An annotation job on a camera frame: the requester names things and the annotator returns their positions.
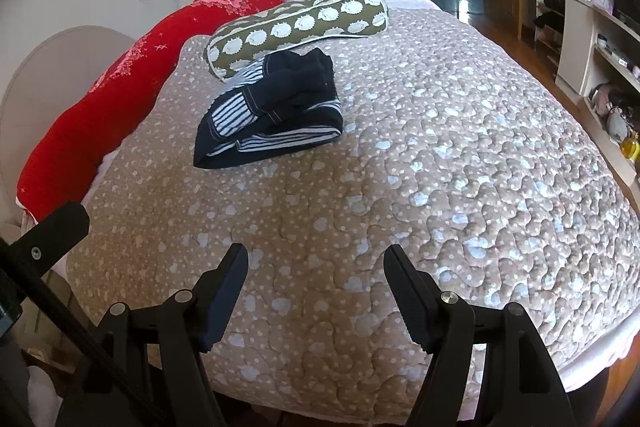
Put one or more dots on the navy striped garment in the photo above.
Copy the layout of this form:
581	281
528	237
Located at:
295	87

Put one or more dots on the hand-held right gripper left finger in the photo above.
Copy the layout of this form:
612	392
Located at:
225	292

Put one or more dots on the olive pillow with white dots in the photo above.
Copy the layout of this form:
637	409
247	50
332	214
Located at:
300	29

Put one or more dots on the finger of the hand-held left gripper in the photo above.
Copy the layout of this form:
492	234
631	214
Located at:
55	232

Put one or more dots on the yellow bottle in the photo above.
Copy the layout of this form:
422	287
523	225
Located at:
631	148

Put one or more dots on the white open shelf unit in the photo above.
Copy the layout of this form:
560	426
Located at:
575	52

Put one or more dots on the long red bolster pillow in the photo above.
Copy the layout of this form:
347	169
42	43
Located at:
125	87

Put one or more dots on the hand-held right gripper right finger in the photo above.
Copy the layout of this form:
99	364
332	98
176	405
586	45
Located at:
407	292

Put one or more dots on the beige rounded headboard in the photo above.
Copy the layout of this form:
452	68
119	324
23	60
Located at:
50	77

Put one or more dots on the beige spotted quilted blanket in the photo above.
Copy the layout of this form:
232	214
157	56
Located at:
400	167

